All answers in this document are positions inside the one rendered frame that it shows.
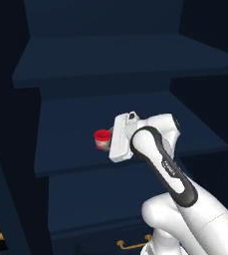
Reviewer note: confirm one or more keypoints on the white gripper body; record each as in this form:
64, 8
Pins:
120, 142

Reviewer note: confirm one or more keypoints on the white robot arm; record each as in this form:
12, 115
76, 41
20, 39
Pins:
215, 229

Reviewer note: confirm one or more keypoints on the red-lidded jam jar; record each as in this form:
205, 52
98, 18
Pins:
102, 136

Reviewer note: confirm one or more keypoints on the navy cabinet shelf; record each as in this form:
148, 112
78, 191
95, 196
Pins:
69, 132
118, 56

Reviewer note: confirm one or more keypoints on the navy cabinet door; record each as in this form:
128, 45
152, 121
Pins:
6, 199

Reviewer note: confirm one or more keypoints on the navy drawer front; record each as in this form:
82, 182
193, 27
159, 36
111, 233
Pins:
95, 239

